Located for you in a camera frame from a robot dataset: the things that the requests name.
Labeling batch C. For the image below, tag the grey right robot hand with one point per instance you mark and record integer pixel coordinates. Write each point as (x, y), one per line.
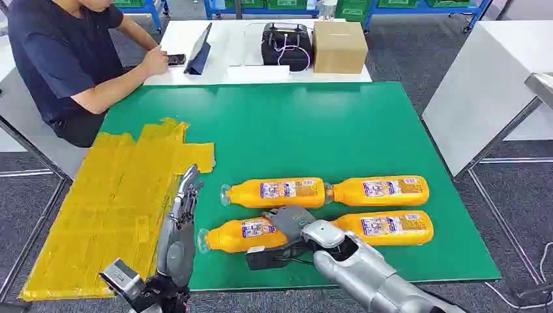
(291, 220)

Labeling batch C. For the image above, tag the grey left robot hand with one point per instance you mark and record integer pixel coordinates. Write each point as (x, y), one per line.
(177, 250)

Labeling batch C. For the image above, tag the orange drink bottle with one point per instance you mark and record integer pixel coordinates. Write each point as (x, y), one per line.
(276, 193)
(389, 228)
(242, 235)
(380, 191)

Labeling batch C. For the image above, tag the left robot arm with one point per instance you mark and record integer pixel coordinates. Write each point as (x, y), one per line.
(160, 298)

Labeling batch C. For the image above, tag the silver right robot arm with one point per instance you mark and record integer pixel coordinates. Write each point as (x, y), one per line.
(367, 276)

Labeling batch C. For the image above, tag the yellow plastic sheet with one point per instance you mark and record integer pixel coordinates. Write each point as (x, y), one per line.
(108, 207)

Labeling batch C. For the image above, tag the green table mat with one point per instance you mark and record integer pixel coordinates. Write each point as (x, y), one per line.
(302, 129)

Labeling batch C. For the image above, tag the black carry bag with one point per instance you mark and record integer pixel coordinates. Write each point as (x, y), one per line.
(285, 54)

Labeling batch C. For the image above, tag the brown cardboard box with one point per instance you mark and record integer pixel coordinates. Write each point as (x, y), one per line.
(339, 49)

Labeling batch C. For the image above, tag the tablet in dark case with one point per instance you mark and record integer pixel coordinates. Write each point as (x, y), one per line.
(199, 54)

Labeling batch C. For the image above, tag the black smartphone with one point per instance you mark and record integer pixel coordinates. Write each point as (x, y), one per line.
(176, 59)

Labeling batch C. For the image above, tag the white side table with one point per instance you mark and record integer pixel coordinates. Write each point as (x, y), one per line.
(479, 90)
(30, 125)

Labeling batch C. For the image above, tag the blue metal rack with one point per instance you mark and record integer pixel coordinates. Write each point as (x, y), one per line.
(151, 8)
(432, 11)
(259, 11)

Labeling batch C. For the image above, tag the green plastic crate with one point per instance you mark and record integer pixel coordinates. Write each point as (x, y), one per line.
(244, 3)
(397, 3)
(447, 2)
(287, 4)
(352, 11)
(128, 2)

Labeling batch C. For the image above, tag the person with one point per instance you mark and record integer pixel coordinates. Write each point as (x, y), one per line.
(56, 56)

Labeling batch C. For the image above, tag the grey metal plate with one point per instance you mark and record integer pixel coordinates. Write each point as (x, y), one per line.
(541, 88)

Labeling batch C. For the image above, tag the dark right wrist camera box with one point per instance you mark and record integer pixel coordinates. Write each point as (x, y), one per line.
(268, 259)

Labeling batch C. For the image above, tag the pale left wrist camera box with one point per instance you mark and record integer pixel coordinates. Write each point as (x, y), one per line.
(123, 278)

